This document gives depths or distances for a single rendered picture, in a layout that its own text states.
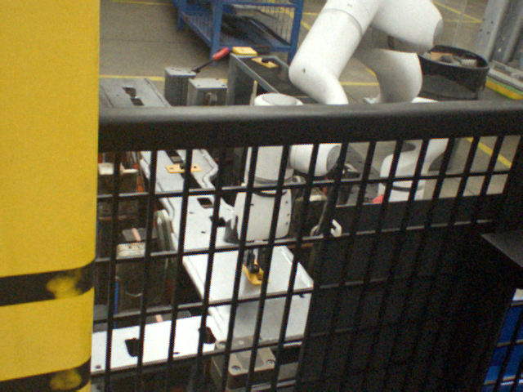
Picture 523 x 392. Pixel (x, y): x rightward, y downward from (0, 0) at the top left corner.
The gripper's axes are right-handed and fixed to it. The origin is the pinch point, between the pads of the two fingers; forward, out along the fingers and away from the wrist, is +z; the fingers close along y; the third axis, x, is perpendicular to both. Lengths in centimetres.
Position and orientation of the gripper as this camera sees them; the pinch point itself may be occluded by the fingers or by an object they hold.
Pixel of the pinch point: (256, 258)
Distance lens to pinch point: 128.9
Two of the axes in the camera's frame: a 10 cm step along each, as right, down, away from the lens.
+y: -9.2, 0.6, -3.9
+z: -1.3, 8.9, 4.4
